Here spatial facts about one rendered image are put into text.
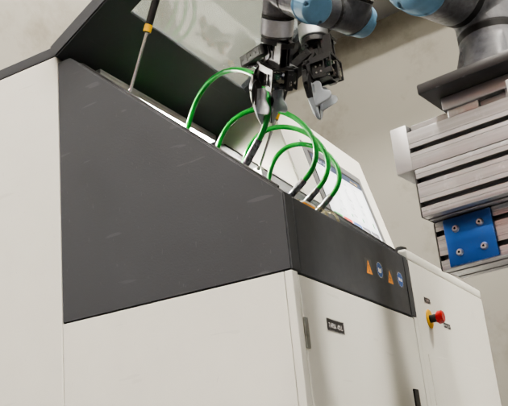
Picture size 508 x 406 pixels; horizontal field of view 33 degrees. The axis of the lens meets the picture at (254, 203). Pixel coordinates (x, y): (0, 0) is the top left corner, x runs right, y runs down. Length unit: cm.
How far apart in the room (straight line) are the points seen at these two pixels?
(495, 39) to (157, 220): 79
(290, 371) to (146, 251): 44
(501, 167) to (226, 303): 60
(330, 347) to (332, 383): 7
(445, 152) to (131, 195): 73
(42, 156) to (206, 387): 74
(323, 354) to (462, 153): 48
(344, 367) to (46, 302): 69
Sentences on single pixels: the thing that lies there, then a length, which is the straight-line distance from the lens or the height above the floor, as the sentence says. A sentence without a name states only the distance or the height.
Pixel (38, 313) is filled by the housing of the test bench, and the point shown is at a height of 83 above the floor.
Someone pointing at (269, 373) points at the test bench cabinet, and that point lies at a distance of 164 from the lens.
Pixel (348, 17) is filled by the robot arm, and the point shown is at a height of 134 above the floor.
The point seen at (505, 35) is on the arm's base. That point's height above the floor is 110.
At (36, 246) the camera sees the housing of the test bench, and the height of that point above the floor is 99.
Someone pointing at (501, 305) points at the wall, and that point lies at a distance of 470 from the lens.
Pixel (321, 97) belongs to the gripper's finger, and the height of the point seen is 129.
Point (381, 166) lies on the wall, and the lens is 518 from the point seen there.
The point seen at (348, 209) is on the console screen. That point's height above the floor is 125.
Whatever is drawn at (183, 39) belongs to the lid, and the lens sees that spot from 237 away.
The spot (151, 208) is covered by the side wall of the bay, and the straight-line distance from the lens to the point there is 186.
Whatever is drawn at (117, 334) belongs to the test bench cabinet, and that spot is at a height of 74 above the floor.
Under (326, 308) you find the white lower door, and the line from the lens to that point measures 175.
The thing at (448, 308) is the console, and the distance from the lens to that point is 257.
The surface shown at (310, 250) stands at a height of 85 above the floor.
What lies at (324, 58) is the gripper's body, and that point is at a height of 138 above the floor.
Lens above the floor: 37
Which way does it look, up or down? 20 degrees up
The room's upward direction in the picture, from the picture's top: 6 degrees counter-clockwise
